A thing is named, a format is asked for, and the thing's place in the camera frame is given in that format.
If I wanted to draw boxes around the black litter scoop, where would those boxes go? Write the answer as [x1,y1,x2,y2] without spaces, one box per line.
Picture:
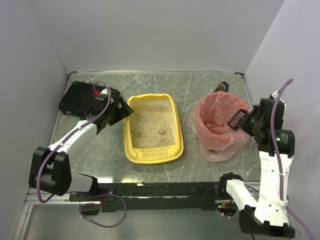
[227,109,250,131]

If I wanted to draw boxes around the yellow litter box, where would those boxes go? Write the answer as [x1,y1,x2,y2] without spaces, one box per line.
[123,93,184,165]

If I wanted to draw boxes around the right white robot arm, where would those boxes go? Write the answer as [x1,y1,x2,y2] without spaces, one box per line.
[218,97,296,239]

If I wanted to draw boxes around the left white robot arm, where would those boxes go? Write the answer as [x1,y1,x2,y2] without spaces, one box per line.
[28,93,134,204]

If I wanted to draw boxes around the black flat box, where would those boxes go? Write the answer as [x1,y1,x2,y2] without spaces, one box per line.
[58,81,105,118]

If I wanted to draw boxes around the cat litter pellets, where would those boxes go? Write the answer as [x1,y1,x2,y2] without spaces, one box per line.
[129,104,175,149]

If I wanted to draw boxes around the red basket with bag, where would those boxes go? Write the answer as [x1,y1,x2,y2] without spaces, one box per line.
[187,91,250,162]

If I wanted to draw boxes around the black metronome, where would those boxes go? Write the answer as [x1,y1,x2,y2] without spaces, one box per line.
[213,81,230,93]

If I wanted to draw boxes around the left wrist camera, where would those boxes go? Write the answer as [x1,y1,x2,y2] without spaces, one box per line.
[93,88,110,96]

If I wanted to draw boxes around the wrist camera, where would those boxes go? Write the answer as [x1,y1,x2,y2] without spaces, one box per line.
[93,88,110,96]
[269,90,282,101]

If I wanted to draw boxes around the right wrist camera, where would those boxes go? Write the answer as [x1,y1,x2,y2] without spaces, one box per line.
[269,90,282,101]

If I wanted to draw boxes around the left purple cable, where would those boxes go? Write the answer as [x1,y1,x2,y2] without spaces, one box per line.
[36,81,128,228]

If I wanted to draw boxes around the purple cable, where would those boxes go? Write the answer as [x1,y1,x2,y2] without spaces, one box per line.
[217,78,315,240]
[36,81,128,228]

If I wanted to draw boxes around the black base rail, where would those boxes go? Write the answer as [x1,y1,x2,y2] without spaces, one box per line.
[69,181,232,213]

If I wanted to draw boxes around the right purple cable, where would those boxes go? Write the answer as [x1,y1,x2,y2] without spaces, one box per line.
[217,78,315,240]

